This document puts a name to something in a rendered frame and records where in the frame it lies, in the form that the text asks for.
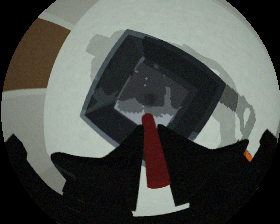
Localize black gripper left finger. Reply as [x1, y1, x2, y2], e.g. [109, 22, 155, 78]
[50, 124, 145, 211]

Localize dark red peg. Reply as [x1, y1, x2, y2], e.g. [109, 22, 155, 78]
[141, 113, 171, 188]

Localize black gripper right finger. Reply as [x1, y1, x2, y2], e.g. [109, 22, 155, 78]
[157, 124, 249, 207]

